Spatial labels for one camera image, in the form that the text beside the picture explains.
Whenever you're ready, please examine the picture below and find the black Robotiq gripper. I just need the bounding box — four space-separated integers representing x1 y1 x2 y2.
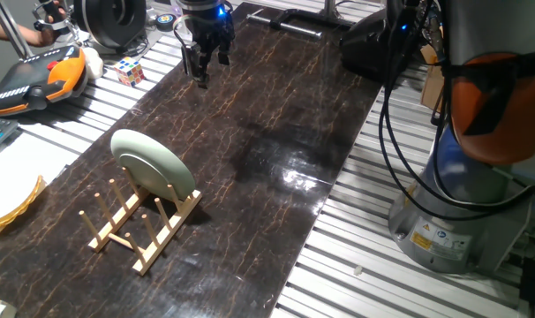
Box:
177 0 237 89

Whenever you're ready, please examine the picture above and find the pale green dish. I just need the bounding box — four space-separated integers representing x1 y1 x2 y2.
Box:
109 128 197 202

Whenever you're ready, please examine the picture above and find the black handle with metal bracket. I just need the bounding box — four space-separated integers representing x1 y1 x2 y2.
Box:
32 0 81 45

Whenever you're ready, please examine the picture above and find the wooden dish rack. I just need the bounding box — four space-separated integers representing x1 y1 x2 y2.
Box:
78 166 203 277

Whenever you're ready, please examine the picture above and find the person's bare forearm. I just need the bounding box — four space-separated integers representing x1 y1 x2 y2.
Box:
0 7 46 48

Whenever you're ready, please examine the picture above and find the person's left hand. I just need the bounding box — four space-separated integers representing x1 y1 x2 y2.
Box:
37 11 70 48

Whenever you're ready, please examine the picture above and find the black round puck blue sticker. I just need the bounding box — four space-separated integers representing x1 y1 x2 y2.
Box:
155 12 178 33

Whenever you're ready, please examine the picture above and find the Rubik's cube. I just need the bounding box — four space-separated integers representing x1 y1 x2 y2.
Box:
113 56 146 87

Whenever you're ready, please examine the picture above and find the black T-shaped stand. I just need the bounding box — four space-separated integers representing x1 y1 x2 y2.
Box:
245 0 356 41

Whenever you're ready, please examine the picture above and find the dark marble pattern mat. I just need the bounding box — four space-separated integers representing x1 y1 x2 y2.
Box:
0 2 383 318

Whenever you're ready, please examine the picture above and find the black round spool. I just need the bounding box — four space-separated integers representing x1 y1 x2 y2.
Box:
72 0 148 50

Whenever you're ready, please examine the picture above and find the white round object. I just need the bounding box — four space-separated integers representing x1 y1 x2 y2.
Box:
81 46 105 80

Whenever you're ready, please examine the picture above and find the black orange teach pendant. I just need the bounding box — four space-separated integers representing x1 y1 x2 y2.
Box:
0 43 90 118

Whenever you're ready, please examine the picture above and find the white paper sheet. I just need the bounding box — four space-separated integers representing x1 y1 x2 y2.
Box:
0 131 81 186

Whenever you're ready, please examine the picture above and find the brown cardboard box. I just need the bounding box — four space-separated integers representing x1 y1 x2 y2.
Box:
420 43 448 111

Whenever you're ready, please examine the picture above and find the white plate gold rim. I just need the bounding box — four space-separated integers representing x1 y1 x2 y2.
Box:
0 152 48 234

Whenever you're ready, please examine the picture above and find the aluminium frame post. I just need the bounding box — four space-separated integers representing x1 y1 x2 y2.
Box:
0 0 35 61

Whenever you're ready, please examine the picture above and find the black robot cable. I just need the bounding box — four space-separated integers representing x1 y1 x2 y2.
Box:
377 0 535 222
386 26 535 208

